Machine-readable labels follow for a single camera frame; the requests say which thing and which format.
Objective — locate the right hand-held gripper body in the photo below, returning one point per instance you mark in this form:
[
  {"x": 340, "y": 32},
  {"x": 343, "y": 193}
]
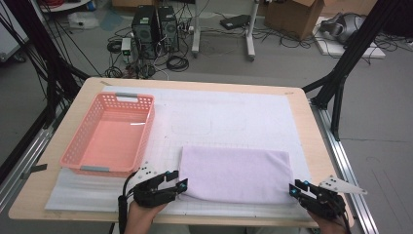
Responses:
[{"x": 324, "y": 204}]

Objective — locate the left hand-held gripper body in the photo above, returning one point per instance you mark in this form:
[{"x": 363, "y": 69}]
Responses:
[{"x": 147, "y": 195}]

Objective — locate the lavender printed towel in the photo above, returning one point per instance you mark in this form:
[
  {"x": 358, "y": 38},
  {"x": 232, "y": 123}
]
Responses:
[{"x": 233, "y": 172}]

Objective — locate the pink plastic basket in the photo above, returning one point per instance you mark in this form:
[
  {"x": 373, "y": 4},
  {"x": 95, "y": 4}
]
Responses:
[{"x": 113, "y": 143}]

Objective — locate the person's right hand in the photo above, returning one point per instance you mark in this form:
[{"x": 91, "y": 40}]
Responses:
[{"x": 329, "y": 227}]

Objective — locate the person's left hand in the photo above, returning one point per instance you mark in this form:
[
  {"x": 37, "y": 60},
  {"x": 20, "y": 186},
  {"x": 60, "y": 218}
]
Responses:
[{"x": 141, "y": 219}]

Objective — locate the white grid mat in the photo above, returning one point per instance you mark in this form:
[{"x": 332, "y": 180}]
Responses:
[{"x": 227, "y": 123}]

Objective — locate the small white box green light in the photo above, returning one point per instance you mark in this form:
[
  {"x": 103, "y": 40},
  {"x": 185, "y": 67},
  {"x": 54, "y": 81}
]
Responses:
[{"x": 126, "y": 45}]

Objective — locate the white foam board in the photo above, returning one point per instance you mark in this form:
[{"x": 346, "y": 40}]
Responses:
[{"x": 337, "y": 50}]

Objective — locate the large black computer tower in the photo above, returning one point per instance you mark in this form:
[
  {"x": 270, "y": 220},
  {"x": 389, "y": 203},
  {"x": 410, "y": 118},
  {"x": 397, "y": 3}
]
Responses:
[{"x": 144, "y": 32}]

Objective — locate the white stand leg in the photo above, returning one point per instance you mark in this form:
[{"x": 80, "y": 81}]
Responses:
[
  {"x": 195, "y": 32},
  {"x": 250, "y": 35}
]

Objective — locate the slim black computer tower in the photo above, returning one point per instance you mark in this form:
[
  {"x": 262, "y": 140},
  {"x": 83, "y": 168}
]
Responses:
[{"x": 168, "y": 29}]

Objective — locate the silver grey device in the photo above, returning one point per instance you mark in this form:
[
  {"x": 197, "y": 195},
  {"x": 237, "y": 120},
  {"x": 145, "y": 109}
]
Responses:
[{"x": 344, "y": 27}]

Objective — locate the open cardboard box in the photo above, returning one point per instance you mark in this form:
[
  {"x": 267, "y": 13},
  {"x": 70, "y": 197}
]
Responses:
[{"x": 292, "y": 18}]

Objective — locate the flat black device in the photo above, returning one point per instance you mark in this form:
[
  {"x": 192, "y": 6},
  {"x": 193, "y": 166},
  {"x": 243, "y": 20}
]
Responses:
[{"x": 235, "y": 21}]

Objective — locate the clear plastic bag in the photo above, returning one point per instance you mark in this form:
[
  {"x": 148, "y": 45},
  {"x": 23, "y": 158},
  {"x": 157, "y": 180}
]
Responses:
[{"x": 82, "y": 20}]

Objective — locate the round white table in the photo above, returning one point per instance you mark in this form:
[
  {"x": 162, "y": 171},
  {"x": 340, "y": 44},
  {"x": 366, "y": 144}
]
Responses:
[{"x": 65, "y": 6}]

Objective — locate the white cabinet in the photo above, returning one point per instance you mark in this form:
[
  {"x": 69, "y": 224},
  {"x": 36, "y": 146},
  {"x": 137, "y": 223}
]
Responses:
[{"x": 9, "y": 42}]

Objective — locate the aluminium rail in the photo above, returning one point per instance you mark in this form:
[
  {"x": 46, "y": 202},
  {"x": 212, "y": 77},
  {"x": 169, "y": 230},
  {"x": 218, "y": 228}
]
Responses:
[
  {"x": 29, "y": 152},
  {"x": 341, "y": 156}
]

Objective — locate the grey metal bracket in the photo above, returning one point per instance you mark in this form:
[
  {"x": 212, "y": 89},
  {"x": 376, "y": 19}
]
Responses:
[{"x": 37, "y": 168}]

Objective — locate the black metal frame strut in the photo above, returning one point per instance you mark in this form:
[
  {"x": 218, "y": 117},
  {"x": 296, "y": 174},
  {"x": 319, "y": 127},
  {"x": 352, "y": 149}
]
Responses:
[
  {"x": 354, "y": 48},
  {"x": 39, "y": 42}
]

